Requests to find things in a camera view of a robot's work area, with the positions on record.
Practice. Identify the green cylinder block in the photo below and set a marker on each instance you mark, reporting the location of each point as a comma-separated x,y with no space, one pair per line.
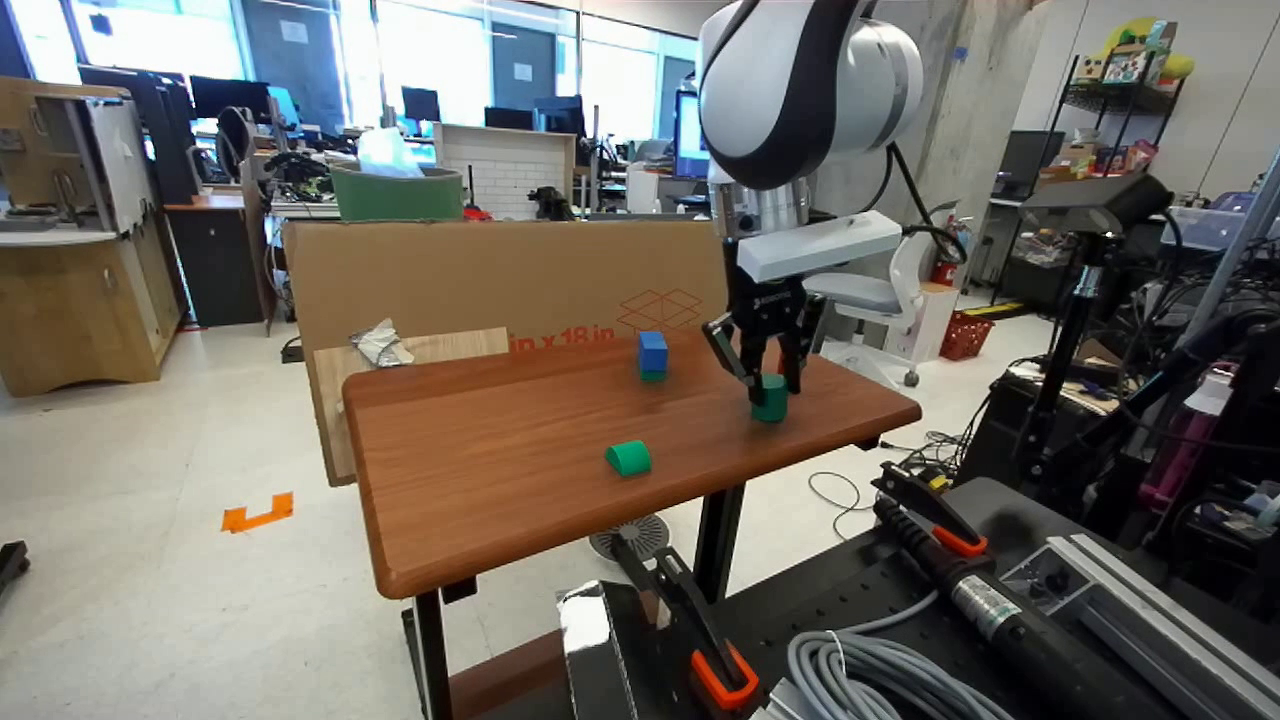
768,406

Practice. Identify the wooden cabinet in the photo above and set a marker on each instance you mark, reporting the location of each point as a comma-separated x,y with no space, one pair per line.
82,304

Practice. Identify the white plastic bag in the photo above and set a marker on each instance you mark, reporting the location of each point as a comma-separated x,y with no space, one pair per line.
386,150

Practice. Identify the green half-cylinder block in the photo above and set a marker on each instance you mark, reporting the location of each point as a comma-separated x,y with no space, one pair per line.
631,456

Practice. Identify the crumpled white paper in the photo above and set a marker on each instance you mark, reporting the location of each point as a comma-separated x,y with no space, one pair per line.
383,347

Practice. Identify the dark metal frame beam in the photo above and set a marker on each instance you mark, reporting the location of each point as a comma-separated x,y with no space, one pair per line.
587,667

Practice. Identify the black shelf with toys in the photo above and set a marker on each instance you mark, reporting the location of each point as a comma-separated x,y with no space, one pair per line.
1123,80

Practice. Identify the dark desk cabinet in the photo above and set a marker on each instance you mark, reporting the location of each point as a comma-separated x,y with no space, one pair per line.
222,267

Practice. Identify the black camera stand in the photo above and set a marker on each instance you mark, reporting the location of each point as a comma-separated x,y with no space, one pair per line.
1073,332

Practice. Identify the large cardboard box red print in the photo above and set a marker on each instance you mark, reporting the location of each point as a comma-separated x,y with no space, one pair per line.
467,274

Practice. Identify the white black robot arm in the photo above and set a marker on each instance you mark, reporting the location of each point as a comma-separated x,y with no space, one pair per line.
803,80

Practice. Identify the black caster foot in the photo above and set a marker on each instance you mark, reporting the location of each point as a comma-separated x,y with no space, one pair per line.
10,561

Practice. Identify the grey aluminium extrusion rail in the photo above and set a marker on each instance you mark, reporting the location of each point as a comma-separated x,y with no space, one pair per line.
1146,635

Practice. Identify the white wrist mount plate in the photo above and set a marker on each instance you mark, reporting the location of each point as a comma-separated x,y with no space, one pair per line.
821,246

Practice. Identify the red basket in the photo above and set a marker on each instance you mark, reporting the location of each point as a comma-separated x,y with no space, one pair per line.
967,337

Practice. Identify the blue rectangular block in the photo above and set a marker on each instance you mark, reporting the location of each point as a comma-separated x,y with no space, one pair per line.
655,352

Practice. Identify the green storage bin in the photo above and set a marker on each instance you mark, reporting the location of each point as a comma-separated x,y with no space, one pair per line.
403,199

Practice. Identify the white grid panel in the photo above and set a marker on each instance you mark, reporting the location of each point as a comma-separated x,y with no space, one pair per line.
513,165

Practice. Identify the orange floor marker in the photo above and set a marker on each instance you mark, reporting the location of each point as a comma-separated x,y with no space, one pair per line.
241,523

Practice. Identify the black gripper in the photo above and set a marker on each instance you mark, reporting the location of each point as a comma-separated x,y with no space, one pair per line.
777,304

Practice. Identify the metal clamp orange tip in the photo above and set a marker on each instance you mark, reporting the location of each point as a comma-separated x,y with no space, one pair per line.
680,602

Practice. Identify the grey metal pole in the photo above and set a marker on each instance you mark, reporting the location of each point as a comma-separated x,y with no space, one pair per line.
1233,246

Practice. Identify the black perforated mounting board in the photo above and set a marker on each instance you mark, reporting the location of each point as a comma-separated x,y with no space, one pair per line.
812,592

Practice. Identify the green flat block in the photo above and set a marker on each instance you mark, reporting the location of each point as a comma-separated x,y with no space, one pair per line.
655,383

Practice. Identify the white office chair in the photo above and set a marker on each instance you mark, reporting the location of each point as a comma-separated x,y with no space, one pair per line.
873,304

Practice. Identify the red fire extinguisher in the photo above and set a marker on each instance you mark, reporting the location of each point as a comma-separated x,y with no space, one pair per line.
945,255

